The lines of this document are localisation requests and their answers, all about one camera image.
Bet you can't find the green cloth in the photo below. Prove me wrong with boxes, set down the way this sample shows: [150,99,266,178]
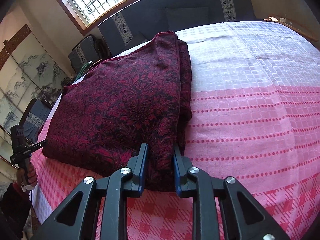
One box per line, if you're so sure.
[75,60,100,81]

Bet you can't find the person's left hand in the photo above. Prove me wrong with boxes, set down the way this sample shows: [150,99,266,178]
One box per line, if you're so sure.
[16,163,37,186]

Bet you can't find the dark red floral sweater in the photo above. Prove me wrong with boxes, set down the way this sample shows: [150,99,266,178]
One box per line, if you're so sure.
[42,32,192,191]

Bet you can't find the person's left forearm sleeve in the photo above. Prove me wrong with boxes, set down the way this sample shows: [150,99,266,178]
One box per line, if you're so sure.
[1,183,31,239]

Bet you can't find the dark blue sofa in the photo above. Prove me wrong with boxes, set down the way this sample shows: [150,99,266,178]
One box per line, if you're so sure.
[98,0,256,56]

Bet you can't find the dark blue armchair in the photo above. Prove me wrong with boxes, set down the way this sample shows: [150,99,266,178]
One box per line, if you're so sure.
[68,35,111,74]

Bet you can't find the round wooden side table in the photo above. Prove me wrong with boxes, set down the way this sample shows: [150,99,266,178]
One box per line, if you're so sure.
[264,14,319,42]

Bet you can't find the blue cushioned wooden chair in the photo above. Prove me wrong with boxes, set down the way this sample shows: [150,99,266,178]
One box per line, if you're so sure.
[19,99,53,144]

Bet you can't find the painted folding screen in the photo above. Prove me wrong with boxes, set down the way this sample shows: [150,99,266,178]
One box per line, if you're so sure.
[1,25,70,161]

